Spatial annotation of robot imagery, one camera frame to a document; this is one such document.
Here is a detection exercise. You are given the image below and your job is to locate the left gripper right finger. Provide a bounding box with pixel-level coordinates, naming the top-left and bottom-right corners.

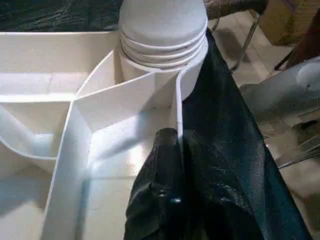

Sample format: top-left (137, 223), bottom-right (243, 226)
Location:
top-left (184, 133), bottom-right (261, 240)

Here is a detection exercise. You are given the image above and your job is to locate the white plastic table leg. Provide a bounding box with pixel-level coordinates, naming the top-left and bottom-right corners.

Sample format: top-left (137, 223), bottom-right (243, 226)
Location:
top-left (118, 0), bottom-right (209, 70)

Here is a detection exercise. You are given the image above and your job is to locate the black metal stand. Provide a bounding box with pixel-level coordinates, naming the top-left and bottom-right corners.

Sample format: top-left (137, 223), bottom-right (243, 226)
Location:
top-left (228, 11), bottom-right (263, 75)

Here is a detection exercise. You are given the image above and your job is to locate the black work mat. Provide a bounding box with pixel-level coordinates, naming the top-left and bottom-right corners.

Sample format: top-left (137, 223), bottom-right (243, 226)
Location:
top-left (0, 0), bottom-right (313, 240)

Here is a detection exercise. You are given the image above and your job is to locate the brown cardboard box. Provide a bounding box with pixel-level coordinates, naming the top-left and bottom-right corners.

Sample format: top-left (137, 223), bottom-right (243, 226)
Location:
top-left (259, 0), bottom-right (320, 47)

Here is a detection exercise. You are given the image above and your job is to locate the white plastic table top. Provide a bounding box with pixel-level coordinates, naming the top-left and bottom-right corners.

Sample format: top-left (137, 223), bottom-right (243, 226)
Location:
top-left (0, 31), bottom-right (210, 240)

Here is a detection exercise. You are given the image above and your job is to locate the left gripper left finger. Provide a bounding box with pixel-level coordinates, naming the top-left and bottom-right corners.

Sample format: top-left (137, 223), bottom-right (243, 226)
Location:
top-left (123, 126), bottom-right (186, 240)

